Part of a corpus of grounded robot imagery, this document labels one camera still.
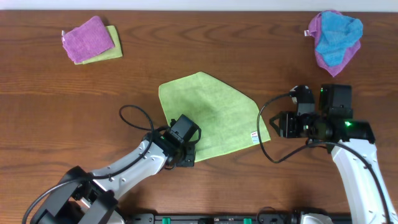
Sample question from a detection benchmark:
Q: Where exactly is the light green microfiber cloth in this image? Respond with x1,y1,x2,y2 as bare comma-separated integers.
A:
159,72,271,162

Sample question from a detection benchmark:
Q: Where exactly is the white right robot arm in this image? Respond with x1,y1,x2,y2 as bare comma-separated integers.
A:
269,84,397,223

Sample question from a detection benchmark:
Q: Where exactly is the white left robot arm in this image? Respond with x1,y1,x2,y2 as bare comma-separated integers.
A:
22,114,201,223

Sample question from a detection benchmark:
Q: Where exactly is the crumpled purple cloth under blue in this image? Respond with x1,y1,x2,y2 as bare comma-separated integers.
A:
304,10,361,77

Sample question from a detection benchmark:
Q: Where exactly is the folded green cloth under purple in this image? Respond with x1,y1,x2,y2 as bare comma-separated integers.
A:
75,26,123,65

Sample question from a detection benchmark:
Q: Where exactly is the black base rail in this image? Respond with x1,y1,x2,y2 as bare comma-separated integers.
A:
124,207,352,224

